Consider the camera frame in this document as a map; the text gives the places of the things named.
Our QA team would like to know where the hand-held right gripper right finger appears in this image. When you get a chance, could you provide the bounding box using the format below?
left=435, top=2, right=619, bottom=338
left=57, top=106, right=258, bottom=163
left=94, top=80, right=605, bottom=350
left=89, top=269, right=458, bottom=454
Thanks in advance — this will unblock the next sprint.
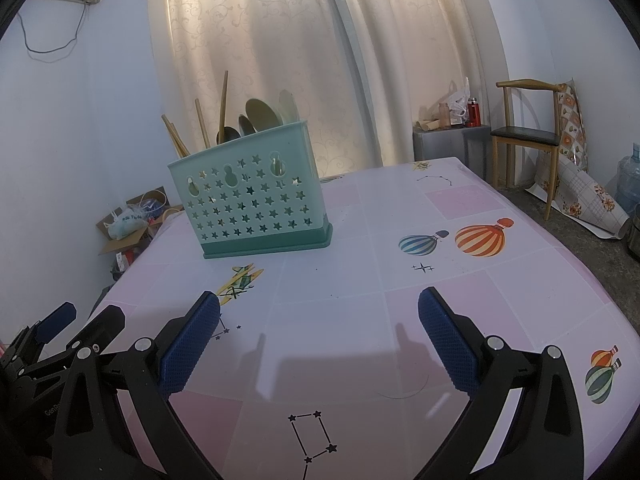
left=415, top=286, right=586, bottom=480

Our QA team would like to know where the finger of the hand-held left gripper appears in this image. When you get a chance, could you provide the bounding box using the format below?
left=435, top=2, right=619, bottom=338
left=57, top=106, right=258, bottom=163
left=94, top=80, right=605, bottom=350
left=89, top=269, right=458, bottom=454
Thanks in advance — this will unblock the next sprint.
left=0, top=301, right=79, bottom=367
left=10, top=304, right=127, bottom=402

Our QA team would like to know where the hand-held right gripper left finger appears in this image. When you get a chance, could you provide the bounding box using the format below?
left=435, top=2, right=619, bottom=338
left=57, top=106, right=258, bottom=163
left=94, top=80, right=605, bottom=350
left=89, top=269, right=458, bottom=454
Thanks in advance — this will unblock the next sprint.
left=51, top=290, right=223, bottom=480

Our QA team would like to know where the teal star-holed utensil holder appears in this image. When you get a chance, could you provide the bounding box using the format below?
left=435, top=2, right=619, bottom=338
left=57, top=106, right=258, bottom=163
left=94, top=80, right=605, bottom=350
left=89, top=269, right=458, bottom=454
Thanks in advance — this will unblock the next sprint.
left=166, top=120, right=334, bottom=260

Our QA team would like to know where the pale speckled plastic rice spoon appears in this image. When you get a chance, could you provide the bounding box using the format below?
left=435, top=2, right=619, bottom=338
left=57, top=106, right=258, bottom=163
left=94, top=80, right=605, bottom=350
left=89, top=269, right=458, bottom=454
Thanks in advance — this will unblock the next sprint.
left=245, top=99, right=284, bottom=134
left=278, top=90, right=302, bottom=125

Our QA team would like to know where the bunch of wooden chopsticks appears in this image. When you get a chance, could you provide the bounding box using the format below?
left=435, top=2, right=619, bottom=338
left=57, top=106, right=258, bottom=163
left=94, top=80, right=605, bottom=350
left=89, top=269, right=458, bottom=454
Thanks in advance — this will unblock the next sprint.
left=161, top=70, right=230, bottom=159

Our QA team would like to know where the open cardboard box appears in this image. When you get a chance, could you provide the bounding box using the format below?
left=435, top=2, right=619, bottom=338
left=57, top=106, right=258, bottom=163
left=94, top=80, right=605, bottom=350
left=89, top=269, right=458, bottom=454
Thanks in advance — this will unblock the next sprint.
left=96, top=190, right=186, bottom=257

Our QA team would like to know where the white plastic bag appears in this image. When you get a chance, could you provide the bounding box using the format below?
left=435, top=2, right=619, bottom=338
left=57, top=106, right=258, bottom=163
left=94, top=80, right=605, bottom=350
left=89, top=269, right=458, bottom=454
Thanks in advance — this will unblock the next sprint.
left=109, top=206, right=151, bottom=241

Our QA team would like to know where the pink printed tablecloth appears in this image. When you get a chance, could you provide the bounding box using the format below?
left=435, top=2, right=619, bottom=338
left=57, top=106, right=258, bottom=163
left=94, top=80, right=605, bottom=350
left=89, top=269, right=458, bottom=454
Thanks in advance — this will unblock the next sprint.
left=85, top=156, right=640, bottom=480

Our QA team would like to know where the blue plastic bag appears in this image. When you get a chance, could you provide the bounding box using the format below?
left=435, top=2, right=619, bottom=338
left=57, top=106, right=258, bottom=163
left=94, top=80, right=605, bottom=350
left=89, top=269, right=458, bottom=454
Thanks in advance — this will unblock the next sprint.
left=140, top=192, right=168, bottom=219

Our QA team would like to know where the grey cabinet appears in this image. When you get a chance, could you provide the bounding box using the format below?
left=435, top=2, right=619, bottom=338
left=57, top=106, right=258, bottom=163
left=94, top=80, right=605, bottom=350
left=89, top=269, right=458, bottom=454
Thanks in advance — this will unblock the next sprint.
left=412, top=125, right=494, bottom=181

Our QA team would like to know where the patterned oilcloth roll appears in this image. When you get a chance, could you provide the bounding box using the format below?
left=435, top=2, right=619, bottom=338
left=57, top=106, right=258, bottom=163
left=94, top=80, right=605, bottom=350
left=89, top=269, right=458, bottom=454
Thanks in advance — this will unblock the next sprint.
left=525, top=79, right=632, bottom=239

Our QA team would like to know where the dark metal pot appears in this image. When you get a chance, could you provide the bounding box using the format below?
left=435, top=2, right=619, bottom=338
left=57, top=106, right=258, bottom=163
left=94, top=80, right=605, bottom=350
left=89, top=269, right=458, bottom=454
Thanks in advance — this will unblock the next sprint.
left=621, top=210, right=640, bottom=262

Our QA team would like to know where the wooden chair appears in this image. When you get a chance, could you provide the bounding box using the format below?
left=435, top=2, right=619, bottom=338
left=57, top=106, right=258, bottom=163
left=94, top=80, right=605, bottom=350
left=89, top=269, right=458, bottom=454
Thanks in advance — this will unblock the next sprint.
left=490, top=79, right=564, bottom=222

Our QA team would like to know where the crumpled clear plastic bag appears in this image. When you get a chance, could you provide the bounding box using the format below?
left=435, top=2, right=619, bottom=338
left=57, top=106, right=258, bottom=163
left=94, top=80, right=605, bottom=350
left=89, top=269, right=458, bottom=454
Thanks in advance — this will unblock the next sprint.
left=447, top=79, right=474, bottom=122

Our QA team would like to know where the blue water jug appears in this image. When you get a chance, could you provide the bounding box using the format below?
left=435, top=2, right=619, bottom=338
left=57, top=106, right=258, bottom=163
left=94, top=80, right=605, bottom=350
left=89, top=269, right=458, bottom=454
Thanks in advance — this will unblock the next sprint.
left=615, top=142, right=640, bottom=212

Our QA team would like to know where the narrow cream curtain panel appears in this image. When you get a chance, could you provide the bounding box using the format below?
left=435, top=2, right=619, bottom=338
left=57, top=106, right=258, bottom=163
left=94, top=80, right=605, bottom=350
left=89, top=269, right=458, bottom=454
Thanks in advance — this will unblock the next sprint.
left=325, top=0, right=507, bottom=167

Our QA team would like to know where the wide cream curtain panel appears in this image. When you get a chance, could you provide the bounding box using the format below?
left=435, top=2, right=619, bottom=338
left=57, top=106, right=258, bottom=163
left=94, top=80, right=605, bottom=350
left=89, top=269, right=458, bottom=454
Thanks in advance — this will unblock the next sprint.
left=147, top=0, right=387, bottom=182

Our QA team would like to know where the dark wall cable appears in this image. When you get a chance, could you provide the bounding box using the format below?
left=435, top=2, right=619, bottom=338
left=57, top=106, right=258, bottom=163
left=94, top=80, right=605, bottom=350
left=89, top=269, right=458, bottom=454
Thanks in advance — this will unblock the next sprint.
left=17, top=0, right=87, bottom=64

